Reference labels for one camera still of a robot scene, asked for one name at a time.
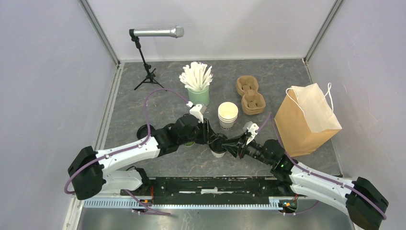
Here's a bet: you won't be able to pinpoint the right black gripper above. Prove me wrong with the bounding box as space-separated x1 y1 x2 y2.
221 133 272 166

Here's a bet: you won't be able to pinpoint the white paper coffee cup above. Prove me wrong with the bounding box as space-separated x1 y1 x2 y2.
211 151 225 158

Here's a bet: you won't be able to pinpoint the green paper coffee cup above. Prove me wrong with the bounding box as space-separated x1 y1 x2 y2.
184 141 195 147

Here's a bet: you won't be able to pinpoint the stack of white paper cups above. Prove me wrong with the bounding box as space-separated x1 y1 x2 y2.
217 102 238 130

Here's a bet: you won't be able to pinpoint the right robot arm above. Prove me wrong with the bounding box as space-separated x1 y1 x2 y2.
220 135 389 230

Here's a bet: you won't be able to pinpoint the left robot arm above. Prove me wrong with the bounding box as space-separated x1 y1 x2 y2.
65 114 227 200

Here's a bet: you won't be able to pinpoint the green straw holder cup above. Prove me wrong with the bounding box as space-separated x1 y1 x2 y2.
188 86 210 106

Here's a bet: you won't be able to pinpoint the brown cardboard cup carrier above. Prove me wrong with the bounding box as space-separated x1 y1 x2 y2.
236 75 266 115

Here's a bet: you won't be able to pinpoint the white paper straws bundle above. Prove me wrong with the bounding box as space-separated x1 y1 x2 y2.
179 61 213 91

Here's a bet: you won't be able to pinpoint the stacked spare black lids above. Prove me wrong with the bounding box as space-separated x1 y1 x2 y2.
136 124 148 140

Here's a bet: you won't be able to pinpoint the brown paper bag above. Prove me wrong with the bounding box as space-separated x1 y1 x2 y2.
274 82 342 157

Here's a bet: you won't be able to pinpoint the black tripod mic stand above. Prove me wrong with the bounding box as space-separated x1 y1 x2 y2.
131 36 164 91

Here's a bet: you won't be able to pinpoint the silver microphone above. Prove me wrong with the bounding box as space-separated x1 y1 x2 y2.
129 26 184 38

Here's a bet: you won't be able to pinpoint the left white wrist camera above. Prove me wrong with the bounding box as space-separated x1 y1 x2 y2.
186 101 207 123

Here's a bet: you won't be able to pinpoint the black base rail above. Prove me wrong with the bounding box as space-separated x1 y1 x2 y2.
131 176 297 205

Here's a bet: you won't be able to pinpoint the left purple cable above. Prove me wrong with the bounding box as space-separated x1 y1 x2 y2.
64 88 191 217

